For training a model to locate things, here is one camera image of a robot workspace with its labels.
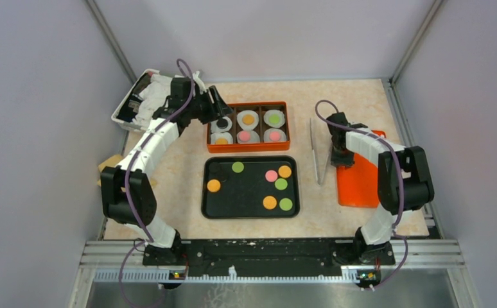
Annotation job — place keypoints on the paper cup front middle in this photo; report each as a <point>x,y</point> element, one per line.
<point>254,137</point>

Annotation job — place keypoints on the paper cup back middle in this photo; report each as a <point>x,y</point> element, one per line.
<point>249,127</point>

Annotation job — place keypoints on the orange box lid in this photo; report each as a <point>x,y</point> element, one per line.
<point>358,185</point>

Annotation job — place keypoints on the paper cup front left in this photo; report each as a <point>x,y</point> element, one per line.
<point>226,135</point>

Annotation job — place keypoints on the green cookie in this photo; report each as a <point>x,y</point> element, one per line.
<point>275,119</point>
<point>281,184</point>
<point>286,204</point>
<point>237,167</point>

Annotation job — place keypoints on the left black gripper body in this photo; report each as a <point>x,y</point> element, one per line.
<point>202,108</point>

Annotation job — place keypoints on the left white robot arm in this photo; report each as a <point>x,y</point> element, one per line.
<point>126,191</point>

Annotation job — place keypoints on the paper cup back left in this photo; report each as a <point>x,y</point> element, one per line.
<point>214,128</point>

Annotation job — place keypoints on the orange cookie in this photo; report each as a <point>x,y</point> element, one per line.
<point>248,119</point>
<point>213,186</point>
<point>221,141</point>
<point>269,202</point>
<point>284,171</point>

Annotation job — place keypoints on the green cookie right middle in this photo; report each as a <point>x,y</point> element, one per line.
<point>281,184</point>

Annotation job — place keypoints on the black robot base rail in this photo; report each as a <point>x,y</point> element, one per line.
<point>318,257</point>

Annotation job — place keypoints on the white plastic basket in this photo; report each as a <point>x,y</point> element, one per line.
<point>128,108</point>

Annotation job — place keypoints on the black cookie tray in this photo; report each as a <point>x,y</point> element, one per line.
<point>241,196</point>

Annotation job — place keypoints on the yellow sponge cloth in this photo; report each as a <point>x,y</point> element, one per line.
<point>112,162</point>

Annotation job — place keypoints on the black cookie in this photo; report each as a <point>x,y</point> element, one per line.
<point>222,124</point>
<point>222,177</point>

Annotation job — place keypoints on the paper cup back right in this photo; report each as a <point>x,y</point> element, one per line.
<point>270,112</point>

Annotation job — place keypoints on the orange cookie box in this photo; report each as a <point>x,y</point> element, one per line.
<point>260,108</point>

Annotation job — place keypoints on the green cookie bottom right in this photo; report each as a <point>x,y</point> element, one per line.
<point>286,204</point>

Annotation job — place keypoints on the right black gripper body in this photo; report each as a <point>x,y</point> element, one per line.
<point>340,156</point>

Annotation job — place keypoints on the green cookie top left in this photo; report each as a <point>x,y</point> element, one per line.
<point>237,167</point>

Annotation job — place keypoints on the pink cookie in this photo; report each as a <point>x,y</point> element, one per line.
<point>275,136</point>
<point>244,136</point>
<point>271,176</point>

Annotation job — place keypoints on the metal tongs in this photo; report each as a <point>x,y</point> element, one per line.
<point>321,150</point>

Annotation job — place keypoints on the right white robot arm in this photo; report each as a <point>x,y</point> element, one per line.
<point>403,182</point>

